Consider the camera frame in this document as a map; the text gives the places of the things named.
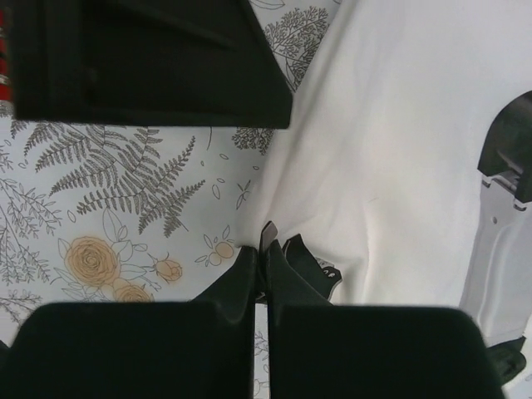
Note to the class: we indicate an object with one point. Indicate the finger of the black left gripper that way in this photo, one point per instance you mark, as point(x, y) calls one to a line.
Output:
point(144, 63)

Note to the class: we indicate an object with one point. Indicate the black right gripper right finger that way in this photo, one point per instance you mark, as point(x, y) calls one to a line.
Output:
point(321, 350)

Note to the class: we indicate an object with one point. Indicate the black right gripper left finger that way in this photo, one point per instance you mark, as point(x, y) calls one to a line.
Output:
point(203, 348)

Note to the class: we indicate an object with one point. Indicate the white t shirt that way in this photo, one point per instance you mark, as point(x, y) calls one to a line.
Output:
point(407, 162)

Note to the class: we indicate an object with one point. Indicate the floral table cloth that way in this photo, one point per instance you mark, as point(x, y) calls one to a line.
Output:
point(117, 214)

